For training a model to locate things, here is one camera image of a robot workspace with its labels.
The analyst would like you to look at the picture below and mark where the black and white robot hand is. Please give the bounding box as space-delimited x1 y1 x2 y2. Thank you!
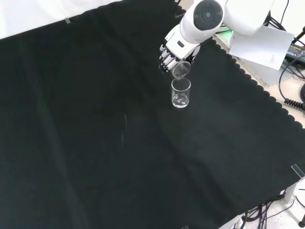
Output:
158 23 201 75

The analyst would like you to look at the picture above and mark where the small clear glass beaker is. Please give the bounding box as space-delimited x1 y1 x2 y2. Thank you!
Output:
172 61 192 81

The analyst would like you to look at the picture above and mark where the clear glass beaker with graduations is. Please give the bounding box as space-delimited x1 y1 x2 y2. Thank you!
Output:
171 78 192 109

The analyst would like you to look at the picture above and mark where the white paper sheet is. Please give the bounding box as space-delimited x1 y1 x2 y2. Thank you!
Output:
228 25 295 71

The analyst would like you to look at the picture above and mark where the pale board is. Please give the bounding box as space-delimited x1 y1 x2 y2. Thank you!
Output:
234 56 285 87

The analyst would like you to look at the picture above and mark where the black power adapter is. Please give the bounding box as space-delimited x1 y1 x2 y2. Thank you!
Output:
284 43 305 63

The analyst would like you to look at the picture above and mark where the black bench cloth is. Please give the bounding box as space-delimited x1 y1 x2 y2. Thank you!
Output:
0 0 305 229

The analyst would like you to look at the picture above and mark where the black coiled cable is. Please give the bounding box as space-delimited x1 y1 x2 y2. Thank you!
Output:
284 98 305 111

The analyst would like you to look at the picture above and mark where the black floor cable bundle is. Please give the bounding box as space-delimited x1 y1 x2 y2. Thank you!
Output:
242 189 297 229

